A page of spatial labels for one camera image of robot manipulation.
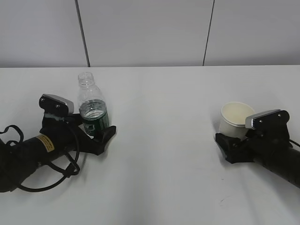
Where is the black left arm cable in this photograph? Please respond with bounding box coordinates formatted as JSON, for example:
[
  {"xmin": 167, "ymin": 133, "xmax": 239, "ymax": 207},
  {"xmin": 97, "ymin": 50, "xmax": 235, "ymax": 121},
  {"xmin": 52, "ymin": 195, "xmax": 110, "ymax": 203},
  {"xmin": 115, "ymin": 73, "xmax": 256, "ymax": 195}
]
[{"xmin": 0, "ymin": 118, "xmax": 81, "ymax": 193}]

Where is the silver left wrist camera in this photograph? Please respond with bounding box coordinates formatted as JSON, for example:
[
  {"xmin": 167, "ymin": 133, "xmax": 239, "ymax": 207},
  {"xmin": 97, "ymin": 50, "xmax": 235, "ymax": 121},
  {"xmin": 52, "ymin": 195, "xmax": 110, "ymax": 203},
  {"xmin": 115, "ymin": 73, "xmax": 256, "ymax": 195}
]
[{"xmin": 39, "ymin": 94, "xmax": 74, "ymax": 117}]

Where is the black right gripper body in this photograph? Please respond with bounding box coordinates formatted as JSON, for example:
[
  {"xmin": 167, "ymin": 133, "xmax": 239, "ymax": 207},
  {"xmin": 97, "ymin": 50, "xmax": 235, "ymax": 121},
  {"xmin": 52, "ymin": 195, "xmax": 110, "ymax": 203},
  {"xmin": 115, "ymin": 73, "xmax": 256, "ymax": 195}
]
[{"xmin": 234, "ymin": 131, "xmax": 293, "ymax": 163}]

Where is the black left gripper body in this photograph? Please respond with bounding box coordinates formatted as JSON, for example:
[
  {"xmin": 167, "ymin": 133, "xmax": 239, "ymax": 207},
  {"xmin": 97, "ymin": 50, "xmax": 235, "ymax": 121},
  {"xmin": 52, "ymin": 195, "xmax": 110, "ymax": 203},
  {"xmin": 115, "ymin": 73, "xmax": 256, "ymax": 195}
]
[{"xmin": 39, "ymin": 113, "xmax": 94, "ymax": 155}]

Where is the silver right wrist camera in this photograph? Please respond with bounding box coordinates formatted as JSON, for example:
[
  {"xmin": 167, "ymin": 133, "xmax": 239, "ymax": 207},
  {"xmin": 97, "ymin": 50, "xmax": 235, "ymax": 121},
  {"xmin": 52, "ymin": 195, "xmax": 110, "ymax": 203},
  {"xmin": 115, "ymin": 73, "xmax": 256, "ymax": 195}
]
[{"xmin": 245, "ymin": 109, "xmax": 290, "ymax": 139}]

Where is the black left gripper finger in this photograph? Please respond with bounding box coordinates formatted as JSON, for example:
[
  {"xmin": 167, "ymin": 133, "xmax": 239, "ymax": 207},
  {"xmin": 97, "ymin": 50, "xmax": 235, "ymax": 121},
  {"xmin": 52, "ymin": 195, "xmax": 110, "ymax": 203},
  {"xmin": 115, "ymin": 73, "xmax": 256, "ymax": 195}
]
[
  {"xmin": 86, "ymin": 126, "xmax": 116, "ymax": 156},
  {"xmin": 67, "ymin": 113, "xmax": 81, "ymax": 121}
]

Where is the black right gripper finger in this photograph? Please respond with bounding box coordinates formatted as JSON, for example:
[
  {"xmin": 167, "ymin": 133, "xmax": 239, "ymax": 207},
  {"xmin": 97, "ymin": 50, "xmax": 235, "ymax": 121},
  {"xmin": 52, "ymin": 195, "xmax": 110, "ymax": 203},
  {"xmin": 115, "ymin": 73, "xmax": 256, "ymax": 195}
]
[{"xmin": 215, "ymin": 133, "xmax": 241, "ymax": 164}]

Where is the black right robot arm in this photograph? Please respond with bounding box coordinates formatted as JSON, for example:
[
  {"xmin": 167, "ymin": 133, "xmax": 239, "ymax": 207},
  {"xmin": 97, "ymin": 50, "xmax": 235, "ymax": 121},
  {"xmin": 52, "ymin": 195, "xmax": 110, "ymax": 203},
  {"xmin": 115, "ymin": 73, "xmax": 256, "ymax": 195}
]
[{"xmin": 215, "ymin": 133, "xmax": 300, "ymax": 188}]

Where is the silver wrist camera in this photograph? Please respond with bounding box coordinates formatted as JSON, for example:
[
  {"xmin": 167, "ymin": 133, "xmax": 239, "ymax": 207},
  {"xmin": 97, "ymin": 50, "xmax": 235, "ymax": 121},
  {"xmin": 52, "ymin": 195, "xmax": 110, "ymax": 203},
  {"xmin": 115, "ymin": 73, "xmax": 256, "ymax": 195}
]
[
  {"xmin": 245, "ymin": 109, "xmax": 290, "ymax": 139},
  {"xmin": 39, "ymin": 94, "xmax": 74, "ymax": 117}
]

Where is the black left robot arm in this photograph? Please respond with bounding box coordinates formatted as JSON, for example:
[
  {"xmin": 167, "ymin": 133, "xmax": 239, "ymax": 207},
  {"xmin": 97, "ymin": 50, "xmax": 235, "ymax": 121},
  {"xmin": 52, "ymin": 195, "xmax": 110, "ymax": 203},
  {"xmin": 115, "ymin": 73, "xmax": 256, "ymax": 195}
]
[{"xmin": 0, "ymin": 114, "xmax": 116, "ymax": 193}]

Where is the white paper cup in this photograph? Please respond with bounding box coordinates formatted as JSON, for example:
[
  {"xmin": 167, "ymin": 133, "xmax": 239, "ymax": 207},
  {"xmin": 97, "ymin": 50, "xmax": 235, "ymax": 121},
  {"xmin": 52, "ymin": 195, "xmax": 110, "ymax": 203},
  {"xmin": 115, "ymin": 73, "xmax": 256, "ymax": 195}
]
[{"xmin": 219, "ymin": 102, "xmax": 255, "ymax": 139}]

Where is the clear water bottle green label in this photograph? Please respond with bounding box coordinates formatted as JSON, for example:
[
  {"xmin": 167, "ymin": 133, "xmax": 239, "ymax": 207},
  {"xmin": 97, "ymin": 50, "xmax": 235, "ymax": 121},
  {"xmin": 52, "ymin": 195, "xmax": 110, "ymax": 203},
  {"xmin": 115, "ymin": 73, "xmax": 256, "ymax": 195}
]
[{"xmin": 78, "ymin": 72, "xmax": 110, "ymax": 138}]

